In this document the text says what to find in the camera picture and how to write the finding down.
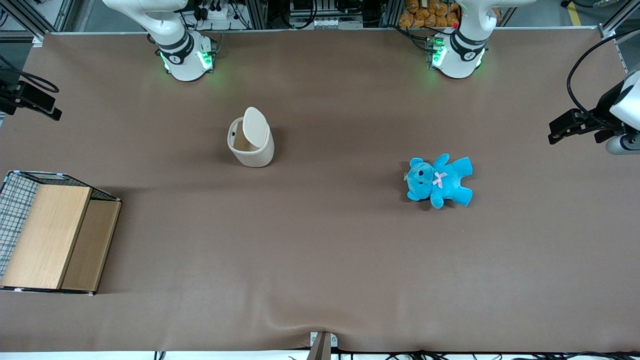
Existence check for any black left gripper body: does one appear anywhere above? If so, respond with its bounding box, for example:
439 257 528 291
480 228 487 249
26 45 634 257
582 92 627 134

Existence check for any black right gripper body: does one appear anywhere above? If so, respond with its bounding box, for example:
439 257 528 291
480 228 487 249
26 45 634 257
0 79 31 117

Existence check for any white trash can with lid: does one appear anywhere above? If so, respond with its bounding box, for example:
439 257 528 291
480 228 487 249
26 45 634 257
227 106 275 168

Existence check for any light wooden shelf box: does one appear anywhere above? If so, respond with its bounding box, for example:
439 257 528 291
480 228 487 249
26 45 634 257
0 183 123 296

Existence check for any blue teddy bear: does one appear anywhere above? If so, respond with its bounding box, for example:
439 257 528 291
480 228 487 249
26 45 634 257
403 153 474 210

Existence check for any pile of orange plush toys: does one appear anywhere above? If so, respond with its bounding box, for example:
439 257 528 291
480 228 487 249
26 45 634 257
398 0 462 29

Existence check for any white power strip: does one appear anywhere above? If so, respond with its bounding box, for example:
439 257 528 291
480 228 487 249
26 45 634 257
198 4 237 22

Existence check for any brown table cover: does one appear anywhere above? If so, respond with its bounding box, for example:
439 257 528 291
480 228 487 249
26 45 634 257
0 27 640 354

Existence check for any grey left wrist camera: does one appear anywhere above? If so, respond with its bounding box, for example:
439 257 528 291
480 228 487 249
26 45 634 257
605 133 640 156

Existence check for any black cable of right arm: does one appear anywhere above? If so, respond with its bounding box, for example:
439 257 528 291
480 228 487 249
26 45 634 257
0 54 61 95

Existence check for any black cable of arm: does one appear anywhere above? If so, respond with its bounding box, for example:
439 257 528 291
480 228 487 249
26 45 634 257
0 54 61 95
566 27 640 127

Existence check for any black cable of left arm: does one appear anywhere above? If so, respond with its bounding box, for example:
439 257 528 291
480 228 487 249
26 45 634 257
566 27 640 127

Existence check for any aluminium frame profile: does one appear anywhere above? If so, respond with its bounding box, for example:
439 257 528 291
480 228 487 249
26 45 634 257
598 0 640 40
0 0 76 47

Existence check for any black wire mesh rack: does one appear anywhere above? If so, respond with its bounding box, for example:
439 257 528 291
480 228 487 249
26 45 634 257
0 170 122 297

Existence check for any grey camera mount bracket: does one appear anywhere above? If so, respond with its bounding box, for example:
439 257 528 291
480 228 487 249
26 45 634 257
306 330 339 360

